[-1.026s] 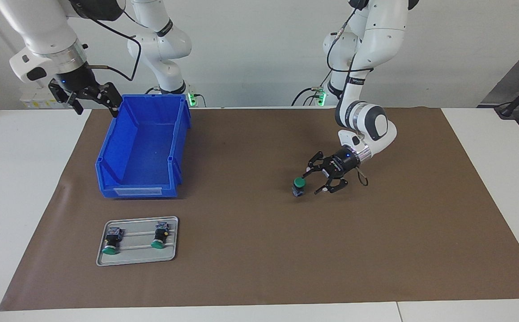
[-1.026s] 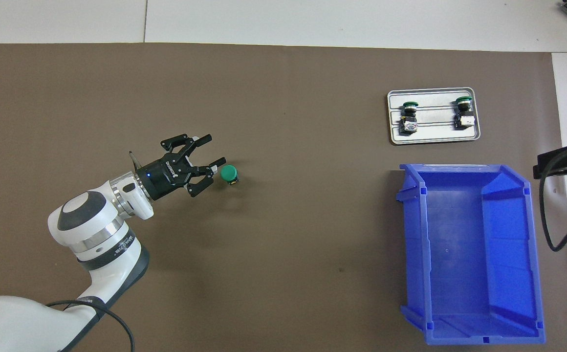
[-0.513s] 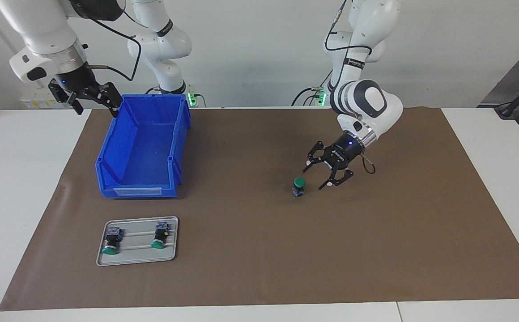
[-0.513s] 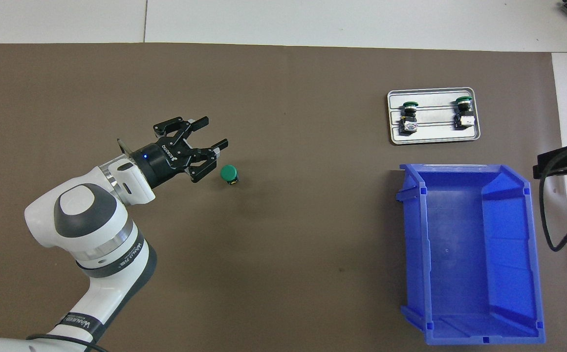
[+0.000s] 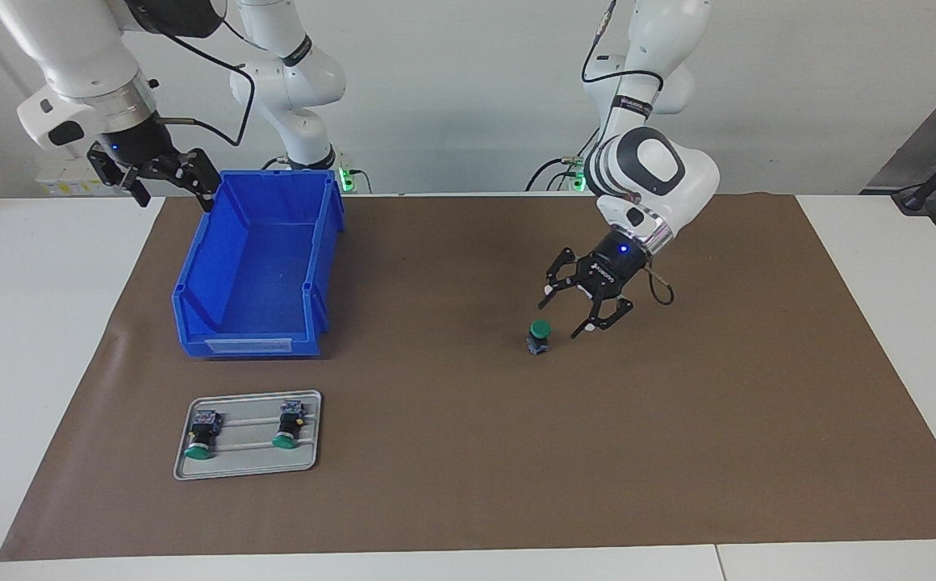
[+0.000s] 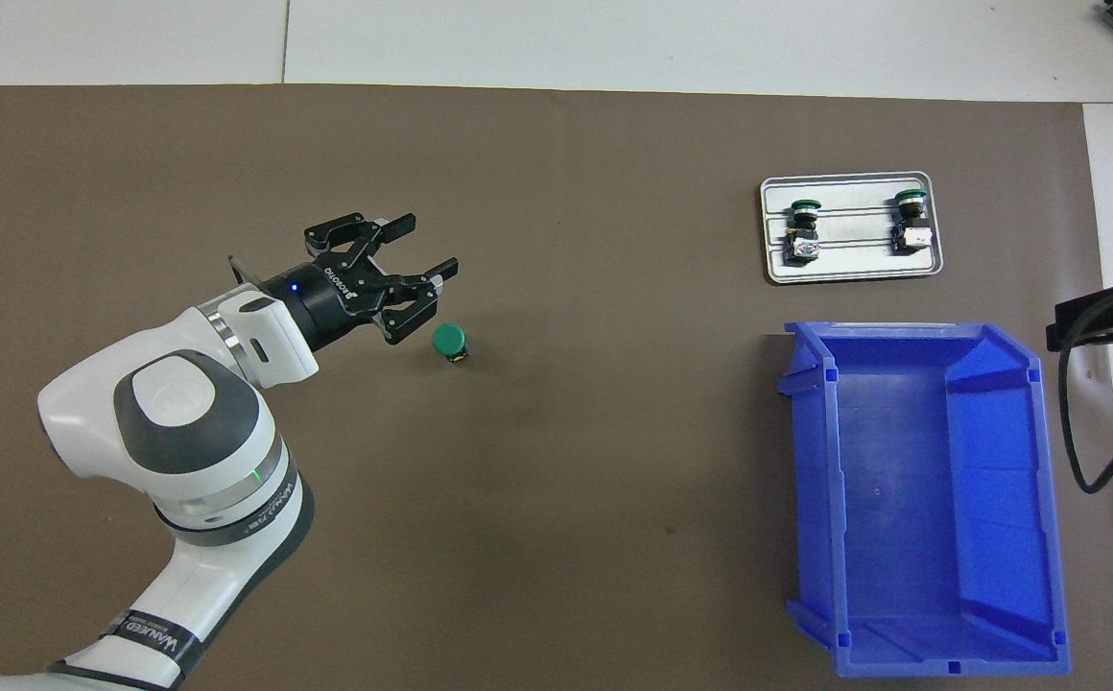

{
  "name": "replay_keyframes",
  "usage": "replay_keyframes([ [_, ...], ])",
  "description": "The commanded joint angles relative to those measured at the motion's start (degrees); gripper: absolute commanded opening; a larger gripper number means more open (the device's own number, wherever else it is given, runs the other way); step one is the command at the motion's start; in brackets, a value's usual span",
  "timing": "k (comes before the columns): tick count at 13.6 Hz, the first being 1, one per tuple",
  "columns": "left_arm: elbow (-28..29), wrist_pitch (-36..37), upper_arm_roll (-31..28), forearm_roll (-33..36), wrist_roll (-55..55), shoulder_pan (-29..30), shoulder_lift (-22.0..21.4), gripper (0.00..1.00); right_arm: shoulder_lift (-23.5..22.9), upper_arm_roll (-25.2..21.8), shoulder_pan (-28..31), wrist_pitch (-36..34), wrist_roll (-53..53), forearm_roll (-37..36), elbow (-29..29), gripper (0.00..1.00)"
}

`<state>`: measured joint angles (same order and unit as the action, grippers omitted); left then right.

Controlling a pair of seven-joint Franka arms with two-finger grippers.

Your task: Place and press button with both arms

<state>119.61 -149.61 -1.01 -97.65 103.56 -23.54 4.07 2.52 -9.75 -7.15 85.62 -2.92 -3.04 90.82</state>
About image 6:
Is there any brown table mat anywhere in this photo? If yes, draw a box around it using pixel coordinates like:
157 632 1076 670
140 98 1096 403
0 84 1113 691

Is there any blue plastic storage bin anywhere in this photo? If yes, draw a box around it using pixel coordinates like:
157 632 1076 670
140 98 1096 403
775 322 1073 678

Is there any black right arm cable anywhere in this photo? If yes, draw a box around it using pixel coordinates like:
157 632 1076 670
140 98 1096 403
1055 286 1113 495

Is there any green push button switch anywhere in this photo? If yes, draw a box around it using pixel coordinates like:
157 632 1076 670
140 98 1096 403
785 197 824 265
890 190 935 255
432 323 471 364

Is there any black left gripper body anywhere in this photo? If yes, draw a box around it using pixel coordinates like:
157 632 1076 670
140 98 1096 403
264 254 394 351

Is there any grey metal tray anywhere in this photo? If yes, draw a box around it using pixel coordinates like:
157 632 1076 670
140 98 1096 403
760 171 944 286

